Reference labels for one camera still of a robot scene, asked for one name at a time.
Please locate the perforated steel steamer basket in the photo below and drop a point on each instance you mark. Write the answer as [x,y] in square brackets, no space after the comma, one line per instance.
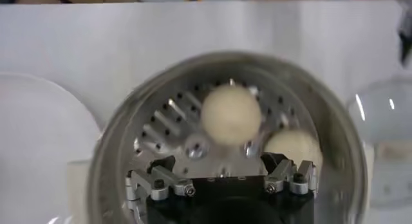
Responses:
[167,116]

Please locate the white round plate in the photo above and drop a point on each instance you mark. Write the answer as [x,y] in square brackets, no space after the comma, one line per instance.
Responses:
[38,148]

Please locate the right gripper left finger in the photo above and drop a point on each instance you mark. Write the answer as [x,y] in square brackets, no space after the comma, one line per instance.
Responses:
[167,178]

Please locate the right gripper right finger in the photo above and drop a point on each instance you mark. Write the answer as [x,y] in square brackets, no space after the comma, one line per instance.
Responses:
[280,173]

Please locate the white steamed baozi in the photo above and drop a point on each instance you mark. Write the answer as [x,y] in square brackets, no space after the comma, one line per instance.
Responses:
[231,114]
[296,145]

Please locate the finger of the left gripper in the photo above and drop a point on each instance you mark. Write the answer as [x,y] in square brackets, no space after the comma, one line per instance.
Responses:
[406,48]

